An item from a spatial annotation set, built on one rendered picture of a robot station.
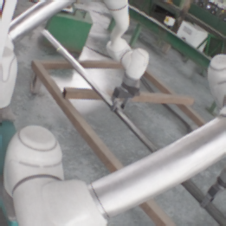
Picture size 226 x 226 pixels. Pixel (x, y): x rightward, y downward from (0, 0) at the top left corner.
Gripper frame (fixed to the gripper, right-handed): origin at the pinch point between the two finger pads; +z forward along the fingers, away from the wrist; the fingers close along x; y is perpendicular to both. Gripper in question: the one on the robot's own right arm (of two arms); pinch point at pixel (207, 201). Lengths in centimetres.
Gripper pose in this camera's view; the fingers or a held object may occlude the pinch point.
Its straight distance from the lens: 155.1
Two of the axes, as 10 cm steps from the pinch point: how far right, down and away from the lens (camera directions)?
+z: -3.5, 8.0, 4.8
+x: -7.5, 0.7, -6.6
